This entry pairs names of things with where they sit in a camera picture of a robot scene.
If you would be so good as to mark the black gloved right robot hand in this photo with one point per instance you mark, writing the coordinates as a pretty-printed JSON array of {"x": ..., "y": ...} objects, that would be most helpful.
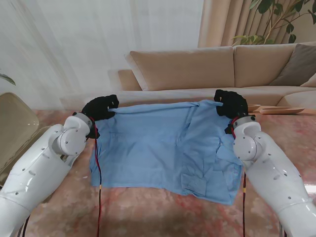
[{"x": 234, "y": 103}]

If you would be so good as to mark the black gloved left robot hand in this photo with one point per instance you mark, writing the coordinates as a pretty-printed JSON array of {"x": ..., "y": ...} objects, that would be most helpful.
[{"x": 98, "y": 108}]

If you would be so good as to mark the light blue button shirt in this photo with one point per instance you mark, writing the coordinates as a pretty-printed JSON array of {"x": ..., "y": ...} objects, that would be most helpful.
[{"x": 153, "y": 148}]

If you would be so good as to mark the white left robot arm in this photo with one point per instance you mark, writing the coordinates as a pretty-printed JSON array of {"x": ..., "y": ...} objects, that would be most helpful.
[{"x": 37, "y": 168}]

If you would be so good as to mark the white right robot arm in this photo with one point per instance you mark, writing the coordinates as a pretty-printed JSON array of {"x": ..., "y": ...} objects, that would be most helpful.
[{"x": 271, "y": 172}]

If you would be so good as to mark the beige hard-shell suitcase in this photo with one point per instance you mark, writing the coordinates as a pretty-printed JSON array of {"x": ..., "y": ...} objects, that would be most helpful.
[{"x": 14, "y": 123}]

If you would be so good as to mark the round wooden bowl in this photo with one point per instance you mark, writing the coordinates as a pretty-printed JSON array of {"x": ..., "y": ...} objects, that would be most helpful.
[{"x": 254, "y": 107}]

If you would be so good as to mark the flat wooden tray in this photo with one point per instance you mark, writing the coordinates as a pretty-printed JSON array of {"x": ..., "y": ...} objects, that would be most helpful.
[{"x": 281, "y": 110}]

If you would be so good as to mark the beige sectional sofa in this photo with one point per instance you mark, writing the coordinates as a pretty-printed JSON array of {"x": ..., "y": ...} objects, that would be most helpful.
[{"x": 187, "y": 71}]

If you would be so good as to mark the white sheer curtain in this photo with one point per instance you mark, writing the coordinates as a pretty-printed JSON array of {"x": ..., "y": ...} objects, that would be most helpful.
[{"x": 86, "y": 44}]

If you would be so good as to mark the grey sofa cushion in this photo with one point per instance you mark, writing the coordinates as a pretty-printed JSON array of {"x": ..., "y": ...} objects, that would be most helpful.
[{"x": 298, "y": 66}]

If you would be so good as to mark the cream sofa cushion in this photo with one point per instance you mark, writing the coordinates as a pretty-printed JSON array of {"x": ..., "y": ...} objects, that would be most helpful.
[{"x": 311, "y": 82}]

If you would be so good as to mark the beige pleated curtain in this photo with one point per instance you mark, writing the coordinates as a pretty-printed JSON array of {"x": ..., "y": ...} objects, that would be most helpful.
[{"x": 222, "y": 22}]

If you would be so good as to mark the tall green leafy plant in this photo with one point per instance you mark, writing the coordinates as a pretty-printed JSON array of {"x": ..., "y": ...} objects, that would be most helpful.
[{"x": 276, "y": 22}]

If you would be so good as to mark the single green plant leaf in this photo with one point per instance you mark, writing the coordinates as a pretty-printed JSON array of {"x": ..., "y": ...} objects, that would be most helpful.
[{"x": 8, "y": 79}]

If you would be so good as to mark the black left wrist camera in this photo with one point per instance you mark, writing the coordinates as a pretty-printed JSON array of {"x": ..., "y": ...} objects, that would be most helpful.
[{"x": 93, "y": 133}]

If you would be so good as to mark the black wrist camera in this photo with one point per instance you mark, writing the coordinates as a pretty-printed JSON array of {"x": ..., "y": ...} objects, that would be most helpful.
[
  {"x": 93, "y": 133},
  {"x": 229, "y": 130}
]

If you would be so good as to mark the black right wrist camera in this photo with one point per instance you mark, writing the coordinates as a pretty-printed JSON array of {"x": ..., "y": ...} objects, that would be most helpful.
[{"x": 229, "y": 130}]

